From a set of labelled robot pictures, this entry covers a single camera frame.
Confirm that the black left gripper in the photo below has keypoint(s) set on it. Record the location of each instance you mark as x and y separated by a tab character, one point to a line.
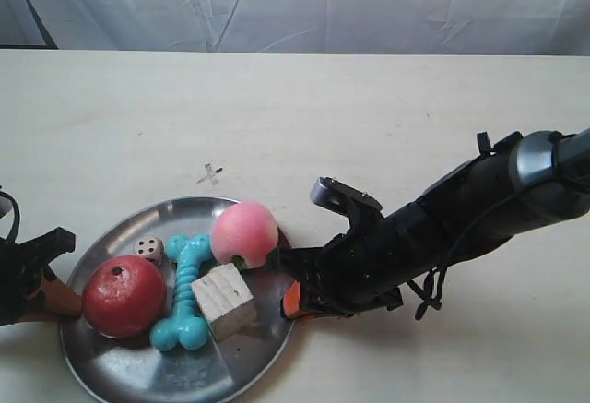
30	290

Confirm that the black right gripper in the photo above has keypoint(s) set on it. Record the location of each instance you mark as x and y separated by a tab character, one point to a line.
356	271

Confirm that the red apple toy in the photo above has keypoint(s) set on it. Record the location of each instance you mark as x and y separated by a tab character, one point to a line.
124	296

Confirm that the pink peach toy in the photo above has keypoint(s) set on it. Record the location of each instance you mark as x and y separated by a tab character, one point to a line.
247	230

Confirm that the pale wooden cube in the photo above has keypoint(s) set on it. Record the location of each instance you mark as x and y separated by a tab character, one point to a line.
225	301

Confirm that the large round metal plate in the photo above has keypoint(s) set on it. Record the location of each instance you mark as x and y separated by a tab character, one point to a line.
114	370

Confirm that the small white die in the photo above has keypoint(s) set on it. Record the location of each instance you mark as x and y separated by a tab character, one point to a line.
150	248

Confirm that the teal bone toy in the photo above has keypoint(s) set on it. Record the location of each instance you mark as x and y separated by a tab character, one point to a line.
183	327

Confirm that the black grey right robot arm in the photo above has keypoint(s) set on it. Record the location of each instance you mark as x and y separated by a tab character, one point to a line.
519	184

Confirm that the white backdrop cloth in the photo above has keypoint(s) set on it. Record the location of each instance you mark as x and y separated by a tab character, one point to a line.
558	27

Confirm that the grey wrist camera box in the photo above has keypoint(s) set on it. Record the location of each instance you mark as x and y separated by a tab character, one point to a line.
335	196

